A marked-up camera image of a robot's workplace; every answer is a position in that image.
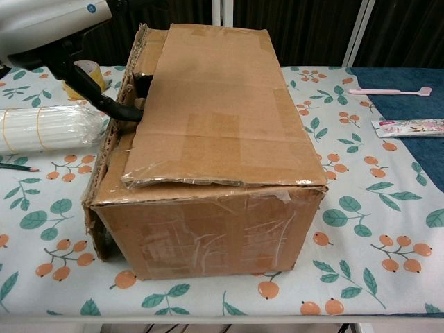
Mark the green pencil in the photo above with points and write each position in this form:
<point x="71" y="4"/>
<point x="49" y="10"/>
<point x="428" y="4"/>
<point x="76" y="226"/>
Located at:
<point x="17" y="167"/>

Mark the cardboard box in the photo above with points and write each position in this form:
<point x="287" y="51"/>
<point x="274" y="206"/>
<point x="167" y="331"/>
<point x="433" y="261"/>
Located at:
<point x="222" y="138"/>

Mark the blue table mat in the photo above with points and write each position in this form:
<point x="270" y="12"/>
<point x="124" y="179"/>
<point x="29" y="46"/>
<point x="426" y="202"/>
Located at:
<point x="409" y="104"/>

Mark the pink toothbrush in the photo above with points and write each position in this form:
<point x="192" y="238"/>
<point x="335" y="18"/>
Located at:
<point x="381" y="91"/>

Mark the white partition frame post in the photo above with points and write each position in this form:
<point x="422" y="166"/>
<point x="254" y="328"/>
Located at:
<point x="355" y="31"/>
<point x="222" y="10"/>

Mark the white straws bundle in plastic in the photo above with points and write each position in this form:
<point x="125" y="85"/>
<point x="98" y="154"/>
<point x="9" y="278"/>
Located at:
<point x="45" y="128"/>

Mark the floral toothpaste tube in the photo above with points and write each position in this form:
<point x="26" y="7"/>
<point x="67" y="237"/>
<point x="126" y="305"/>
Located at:
<point x="409" y="127"/>

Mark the floral leaf print tablecloth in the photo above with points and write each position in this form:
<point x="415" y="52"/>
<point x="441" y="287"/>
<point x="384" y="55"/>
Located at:
<point x="364" y="225"/>

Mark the yellow packing tape roll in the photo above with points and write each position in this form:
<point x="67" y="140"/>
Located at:
<point x="94" y="74"/>

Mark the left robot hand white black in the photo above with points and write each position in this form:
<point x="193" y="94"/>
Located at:
<point x="52" y="24"/>

